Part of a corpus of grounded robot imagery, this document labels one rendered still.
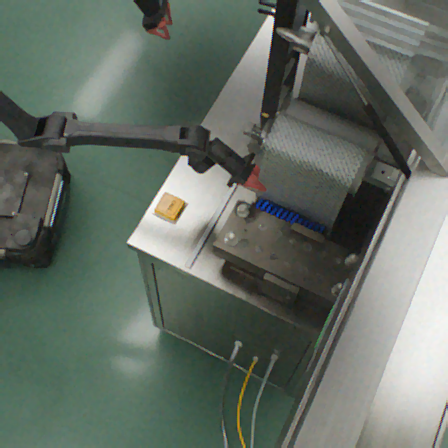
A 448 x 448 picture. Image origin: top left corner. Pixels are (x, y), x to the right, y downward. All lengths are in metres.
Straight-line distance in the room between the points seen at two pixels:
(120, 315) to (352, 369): 1.86
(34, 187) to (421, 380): 1.96
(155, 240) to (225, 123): 0.47
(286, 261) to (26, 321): 1.42
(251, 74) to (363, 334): 1.35
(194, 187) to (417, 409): 1.02
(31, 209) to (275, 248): 1.31
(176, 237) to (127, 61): 1.70
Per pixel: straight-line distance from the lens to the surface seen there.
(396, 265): 1.13
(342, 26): 1.06
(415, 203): 1.19
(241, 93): 2.21
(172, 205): 1.95
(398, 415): 1.29
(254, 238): 1.79
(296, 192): 1.75
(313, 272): 1.78
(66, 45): 3.59
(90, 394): 2.75
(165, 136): 1.72
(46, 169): 2.88
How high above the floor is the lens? 2.66
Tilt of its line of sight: 64 degrees down
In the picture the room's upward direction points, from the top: 3 degrees clockwise
